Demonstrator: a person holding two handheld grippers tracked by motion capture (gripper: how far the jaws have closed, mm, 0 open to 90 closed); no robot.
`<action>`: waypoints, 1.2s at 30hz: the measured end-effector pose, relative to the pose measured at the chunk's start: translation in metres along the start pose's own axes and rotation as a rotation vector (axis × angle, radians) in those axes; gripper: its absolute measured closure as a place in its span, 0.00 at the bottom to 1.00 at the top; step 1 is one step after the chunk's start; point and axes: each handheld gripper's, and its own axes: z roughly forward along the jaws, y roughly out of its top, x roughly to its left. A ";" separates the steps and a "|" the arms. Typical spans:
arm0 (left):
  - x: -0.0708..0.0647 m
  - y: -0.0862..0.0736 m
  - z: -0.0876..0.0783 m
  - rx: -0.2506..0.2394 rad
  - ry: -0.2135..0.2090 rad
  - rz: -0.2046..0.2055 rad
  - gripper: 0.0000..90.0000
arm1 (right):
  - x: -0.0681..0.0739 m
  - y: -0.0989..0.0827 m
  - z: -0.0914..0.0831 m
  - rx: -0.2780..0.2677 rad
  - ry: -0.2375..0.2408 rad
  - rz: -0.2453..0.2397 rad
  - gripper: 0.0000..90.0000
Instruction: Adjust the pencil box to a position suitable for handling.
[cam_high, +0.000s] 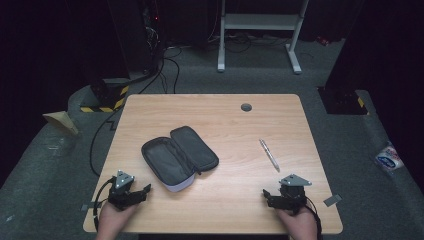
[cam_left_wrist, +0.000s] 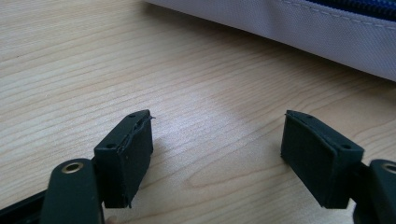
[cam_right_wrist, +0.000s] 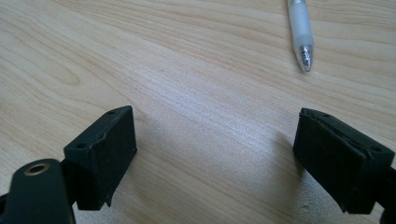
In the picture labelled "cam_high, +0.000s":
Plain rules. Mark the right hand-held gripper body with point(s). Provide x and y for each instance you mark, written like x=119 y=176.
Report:
x=292 y=195

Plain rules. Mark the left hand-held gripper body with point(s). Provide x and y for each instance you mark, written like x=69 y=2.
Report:
x=120 y=193

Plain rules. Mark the silver pen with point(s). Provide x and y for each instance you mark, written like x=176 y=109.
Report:
x=269 y=155

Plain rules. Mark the black pencil case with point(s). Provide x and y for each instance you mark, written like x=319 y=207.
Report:
x=180 y=159

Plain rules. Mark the person's left hand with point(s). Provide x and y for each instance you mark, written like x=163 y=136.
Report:
x=113 y=218

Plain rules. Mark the person's right hand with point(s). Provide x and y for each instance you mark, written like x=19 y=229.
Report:
x=297 y=221

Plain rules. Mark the grey tape strip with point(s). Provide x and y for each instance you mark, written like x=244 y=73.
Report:
x=87 y=206
x=332 y=200

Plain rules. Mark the grey round table grommet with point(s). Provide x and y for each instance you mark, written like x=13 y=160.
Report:
x=246 y=107

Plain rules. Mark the beige cardboard piece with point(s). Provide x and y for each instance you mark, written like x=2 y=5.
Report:
x=62 y=121

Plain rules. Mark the yellow black striped stand base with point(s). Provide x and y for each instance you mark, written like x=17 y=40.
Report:
x=107 y=97

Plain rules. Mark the white blue tissue packet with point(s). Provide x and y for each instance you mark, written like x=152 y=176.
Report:
x=388 y=158

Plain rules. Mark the black stand base yellow mark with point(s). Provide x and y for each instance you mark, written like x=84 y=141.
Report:
x=343 y=101

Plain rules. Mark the dark computer tower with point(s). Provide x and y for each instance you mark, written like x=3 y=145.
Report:
x=146 y=33

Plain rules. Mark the small red object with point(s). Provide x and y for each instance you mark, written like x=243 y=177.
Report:
x=322 y=40

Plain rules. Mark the white metal stand frame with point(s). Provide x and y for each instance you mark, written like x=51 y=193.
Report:
x=260 y=22

